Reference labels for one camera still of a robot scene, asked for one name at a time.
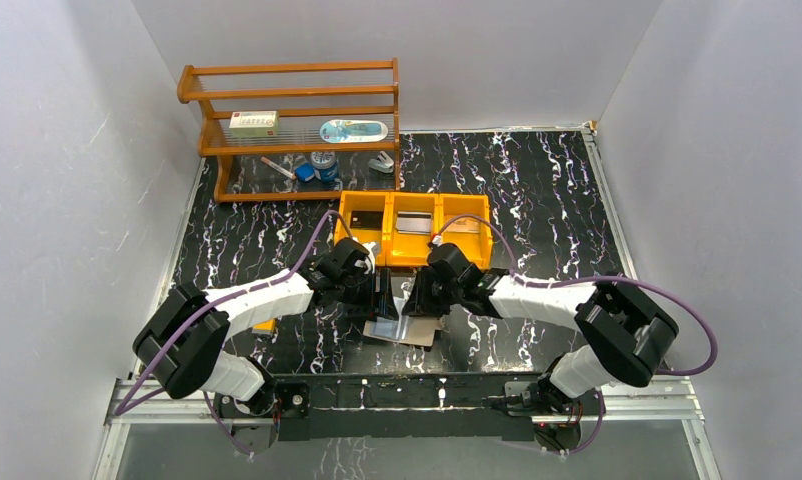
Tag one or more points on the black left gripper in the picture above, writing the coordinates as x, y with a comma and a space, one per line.
376, 295

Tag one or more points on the right yellow bin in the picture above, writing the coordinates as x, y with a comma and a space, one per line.
476, 248

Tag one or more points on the gold credit card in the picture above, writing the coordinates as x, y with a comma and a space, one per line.
463, 224

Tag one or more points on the wooden shelf rack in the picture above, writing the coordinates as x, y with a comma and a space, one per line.
305, 95

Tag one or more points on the black credit card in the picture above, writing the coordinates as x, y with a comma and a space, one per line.
367, 220

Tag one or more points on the white red box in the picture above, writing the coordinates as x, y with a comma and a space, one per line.
254, 124

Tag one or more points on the blue oval package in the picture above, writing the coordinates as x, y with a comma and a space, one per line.
342, 131

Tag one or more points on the small yellow block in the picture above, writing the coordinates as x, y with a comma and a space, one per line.
265, 328

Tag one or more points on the yellow bin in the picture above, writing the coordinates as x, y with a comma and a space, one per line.
476, 248
411, 250
376, 201

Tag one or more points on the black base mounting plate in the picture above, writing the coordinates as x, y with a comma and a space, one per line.
509, 406

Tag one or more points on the blue white jar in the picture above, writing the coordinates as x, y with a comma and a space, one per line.
325, 165

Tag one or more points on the white marker pen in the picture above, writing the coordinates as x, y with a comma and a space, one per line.
278, 168

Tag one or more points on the silver credit card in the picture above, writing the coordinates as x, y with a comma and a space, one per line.
414, 222

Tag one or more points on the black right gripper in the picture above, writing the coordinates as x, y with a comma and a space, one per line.
419, 302

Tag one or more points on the left yellow bin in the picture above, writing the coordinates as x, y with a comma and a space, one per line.
376, 201

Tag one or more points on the beige card holder wallet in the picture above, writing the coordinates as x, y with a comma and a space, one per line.
415, 331

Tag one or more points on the middle yellow bin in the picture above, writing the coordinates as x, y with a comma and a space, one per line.
411, 250

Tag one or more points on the small blue cube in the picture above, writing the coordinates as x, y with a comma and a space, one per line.
305, 172

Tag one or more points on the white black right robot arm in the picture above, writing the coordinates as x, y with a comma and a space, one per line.
627, 334

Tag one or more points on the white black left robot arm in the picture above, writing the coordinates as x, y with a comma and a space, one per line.
182, 344

